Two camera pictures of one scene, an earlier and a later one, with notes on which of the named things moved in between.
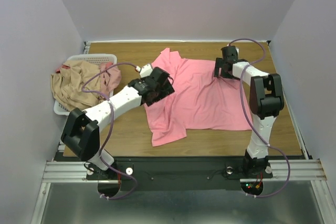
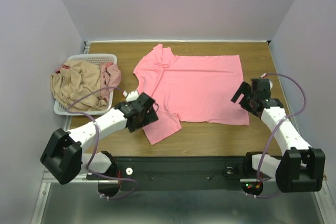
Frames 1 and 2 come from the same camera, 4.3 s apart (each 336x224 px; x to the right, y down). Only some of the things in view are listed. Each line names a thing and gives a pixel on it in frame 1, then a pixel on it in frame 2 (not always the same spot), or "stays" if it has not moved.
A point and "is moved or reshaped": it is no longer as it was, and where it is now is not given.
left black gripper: [166, 90] → [150, 117]
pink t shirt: [200, 100] is moved or reshaped
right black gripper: [221, 69] → [245, 99]
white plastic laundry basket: [100, 59] stays
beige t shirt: [66, 84] stays
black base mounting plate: [182, 173] stays
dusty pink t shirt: [109, 78] stays
